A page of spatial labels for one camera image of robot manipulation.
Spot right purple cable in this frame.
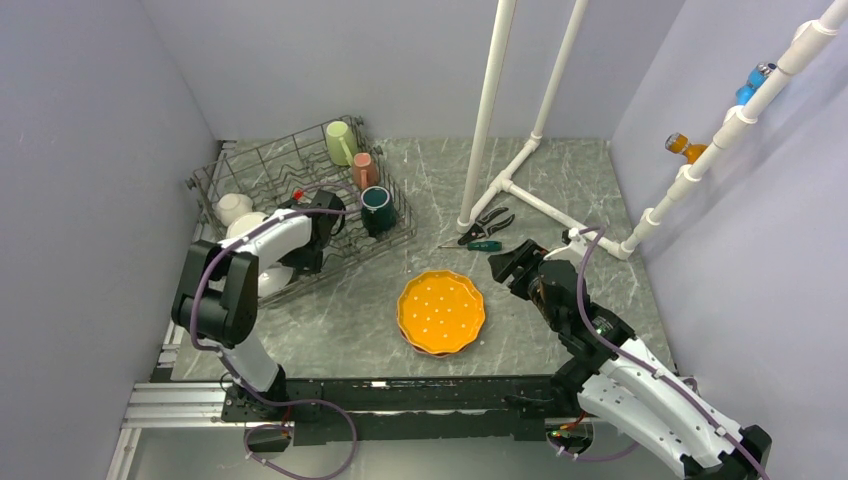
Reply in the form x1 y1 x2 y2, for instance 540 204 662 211
544 227 770 480

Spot yellow polka dot plate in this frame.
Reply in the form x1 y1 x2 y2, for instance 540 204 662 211
396 270 486 332

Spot black handled pliers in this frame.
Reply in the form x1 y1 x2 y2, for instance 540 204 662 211
457 207 516 246

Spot white PVC pipe frame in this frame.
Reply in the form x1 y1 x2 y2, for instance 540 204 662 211
455 1 670 233

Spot red plate under yellow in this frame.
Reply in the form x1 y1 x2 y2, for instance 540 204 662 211
399 327 480 357

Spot small red-brown mug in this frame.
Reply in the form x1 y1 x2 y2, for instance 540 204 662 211
352 152 379 190

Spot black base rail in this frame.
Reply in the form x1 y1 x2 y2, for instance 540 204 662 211
220 374 581 446

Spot dark green mug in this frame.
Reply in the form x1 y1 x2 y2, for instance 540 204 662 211
360 186 397 237

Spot grey wire dish rack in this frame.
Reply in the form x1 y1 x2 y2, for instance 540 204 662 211
185 115 417 306

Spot white scalloped small bowl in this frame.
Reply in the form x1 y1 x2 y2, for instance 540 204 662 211
213 193 254 227

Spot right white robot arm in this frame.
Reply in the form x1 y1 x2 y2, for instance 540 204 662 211
488 240 772 479

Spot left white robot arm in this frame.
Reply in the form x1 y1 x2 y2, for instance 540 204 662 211
171 186 351 420

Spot orange clamp on pipe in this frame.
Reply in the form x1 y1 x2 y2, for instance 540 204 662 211
665 132 707 164

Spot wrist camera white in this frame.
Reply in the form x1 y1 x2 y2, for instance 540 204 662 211
544 228 589 267
291 189 309 202

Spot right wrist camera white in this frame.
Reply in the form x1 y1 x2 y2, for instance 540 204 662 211
544 228 589 267

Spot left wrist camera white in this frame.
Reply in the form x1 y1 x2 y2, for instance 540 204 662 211
291 189 309 202

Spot floral scalloped small plate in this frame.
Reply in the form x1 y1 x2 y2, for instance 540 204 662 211
225 212 267 240

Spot white PVC pipe diagonal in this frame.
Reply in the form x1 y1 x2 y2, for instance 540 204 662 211
615 1 847 260

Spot blue clamp on pipe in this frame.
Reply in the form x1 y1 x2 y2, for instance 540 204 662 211
735 62 777 105

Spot light green mug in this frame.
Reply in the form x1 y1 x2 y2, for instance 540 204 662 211
325 120 359 167

